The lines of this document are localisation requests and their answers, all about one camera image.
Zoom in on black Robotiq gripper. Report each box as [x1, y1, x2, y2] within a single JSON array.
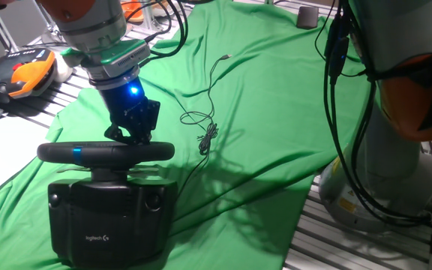
[[96, 76, 161, 146]]

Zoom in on black leather steering wheel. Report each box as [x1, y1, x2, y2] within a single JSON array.
[[36, 140, 176, 183]]

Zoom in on black Logitech wheel base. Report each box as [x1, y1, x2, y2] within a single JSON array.
[[46, 175, 179, 269]]

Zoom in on white rounded object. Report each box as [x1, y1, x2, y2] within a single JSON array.
[[52, 52, 75, 83]]

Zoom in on orange plastic object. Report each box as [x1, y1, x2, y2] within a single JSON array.
[[120, 0, 146, 23]]

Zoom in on orange and black teach pendant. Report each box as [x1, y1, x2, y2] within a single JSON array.
[[0, 47, 58, 104]]

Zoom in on green cloth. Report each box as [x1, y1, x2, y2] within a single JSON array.
[[0, 0, 375, 270]]

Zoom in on white paper sheet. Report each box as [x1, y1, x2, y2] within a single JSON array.
[[0, 115, 50, 206]]

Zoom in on silver wrist camera green mount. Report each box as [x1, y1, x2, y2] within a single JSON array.
[[60, 38, 152, 80]]

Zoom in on thin black USB cable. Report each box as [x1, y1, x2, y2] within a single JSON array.
[[176, 53, 234, 198]]

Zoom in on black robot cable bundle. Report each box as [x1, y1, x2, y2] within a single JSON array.
[[125, 0, 432, 228]]

